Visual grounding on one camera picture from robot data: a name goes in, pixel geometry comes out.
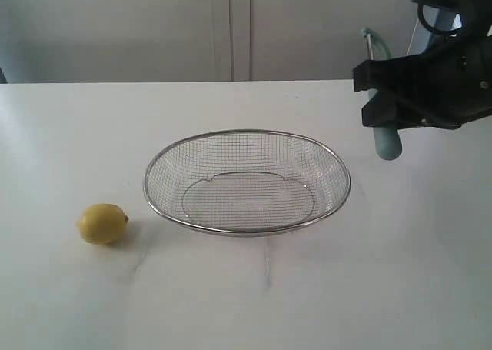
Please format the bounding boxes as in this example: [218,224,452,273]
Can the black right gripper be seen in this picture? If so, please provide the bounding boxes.
[352,31,491,129]

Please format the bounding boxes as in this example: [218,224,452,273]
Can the teal handled peeler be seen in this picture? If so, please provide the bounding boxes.
[361,28,402,161]

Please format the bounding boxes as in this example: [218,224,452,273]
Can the yellow lemon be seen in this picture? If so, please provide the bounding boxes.
[77,204,129,245]

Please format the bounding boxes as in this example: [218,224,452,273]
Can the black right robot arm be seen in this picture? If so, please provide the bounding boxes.
[353,0,491,130]

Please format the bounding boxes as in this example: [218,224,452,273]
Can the white cabinet doors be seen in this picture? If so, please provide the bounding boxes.
[1,0,430,83]

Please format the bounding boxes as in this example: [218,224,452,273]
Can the steel wire mesh basket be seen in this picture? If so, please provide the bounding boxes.
[143,129,351,237]

